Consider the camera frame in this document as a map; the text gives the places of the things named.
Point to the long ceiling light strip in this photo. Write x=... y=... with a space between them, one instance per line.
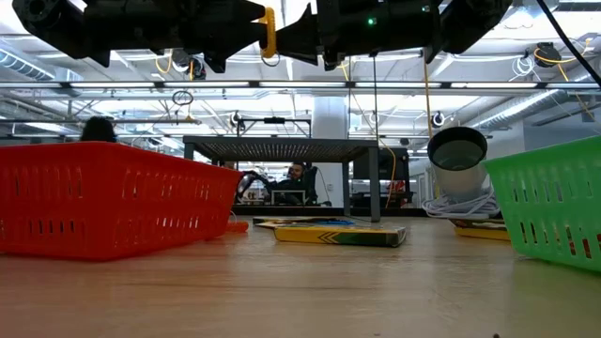
x=300 y=85

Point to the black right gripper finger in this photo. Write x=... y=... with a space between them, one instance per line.
x=305 y=49
x=305 y=28

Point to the red plastic slotted basket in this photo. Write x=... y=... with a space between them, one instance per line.
x=94 y=211

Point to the blue rubber band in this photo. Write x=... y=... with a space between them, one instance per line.
x=339 y=221

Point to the orange rubber band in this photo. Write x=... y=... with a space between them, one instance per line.
x=237 y=226

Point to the grey perforated metal riser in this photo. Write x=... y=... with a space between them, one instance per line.
x=282 y=149

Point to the white round camera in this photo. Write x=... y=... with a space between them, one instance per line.
x=457 y=178

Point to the silver ventilation duct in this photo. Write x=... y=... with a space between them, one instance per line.
x=516 y=110

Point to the black cabinet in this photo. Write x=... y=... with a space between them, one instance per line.
x=382 y=178

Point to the green plastic slotted basket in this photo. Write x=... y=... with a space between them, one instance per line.
x=554 y=202

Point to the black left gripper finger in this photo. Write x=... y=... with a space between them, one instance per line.
x=220 y=14
x=225 y=40

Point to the yellow snack packet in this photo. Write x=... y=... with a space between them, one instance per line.
x=481 y=231
x=338 y=236
x=291 y=221

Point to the yellow rubber band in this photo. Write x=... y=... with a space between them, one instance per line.
x=271 y=33

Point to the person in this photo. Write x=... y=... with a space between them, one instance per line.
x=98 y=130
x=293 y=180

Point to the black aluminium table frame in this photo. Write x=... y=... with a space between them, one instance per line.
x=399 y=211

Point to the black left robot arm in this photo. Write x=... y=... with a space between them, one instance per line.
x=51 y=23

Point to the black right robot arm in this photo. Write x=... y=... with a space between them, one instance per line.
x=474 y=23

